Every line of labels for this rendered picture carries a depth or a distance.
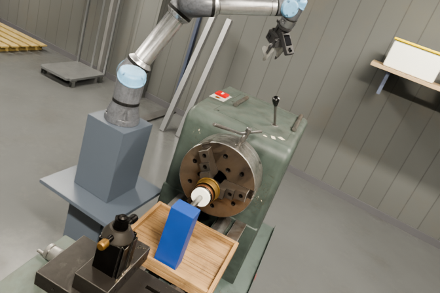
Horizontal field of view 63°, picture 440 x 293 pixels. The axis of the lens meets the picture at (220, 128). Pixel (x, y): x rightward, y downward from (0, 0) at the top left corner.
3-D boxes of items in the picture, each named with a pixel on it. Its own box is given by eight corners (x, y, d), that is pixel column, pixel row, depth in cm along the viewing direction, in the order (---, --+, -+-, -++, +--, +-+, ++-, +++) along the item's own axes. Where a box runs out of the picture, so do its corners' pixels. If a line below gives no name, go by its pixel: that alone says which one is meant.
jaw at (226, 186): (227, 174, 142) (255, 186, 139) (224, 186, 144) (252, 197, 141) (217, 186, 132) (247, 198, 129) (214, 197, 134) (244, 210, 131)
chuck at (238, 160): (177, 178, 158) (209, 120, 145) (236, 221, 153) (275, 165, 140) (167, 186, 149) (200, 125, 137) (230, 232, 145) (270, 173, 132)
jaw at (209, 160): (211, 171, 144) (203, 142, 142) (222, 169, 142) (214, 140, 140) (200, 181, 134) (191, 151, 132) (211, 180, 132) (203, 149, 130)
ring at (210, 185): (203, 170, 135) (194, 179, 127) (226, 181, 133) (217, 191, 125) (196, 190, 139) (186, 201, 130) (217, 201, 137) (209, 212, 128)
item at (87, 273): (119, 243, 110) (122, 230, 108) (146, 259, 108) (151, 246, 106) (71, 287, 92) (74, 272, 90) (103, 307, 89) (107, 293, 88)
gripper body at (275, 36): (275, 37, 187) (286, 17, 178) (284, 48, 183) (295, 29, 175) (264, 38, 183) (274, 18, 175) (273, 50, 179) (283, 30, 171)
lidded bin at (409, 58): (431, 81, 338) (446, 55, 328) (435, 85, 304) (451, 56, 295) (382, 62, 352) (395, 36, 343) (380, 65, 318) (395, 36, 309)
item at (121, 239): (114, 220, 96) (116, 211, 95) (139, 235, 95) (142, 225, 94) (94, 236, 89) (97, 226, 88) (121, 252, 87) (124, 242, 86)
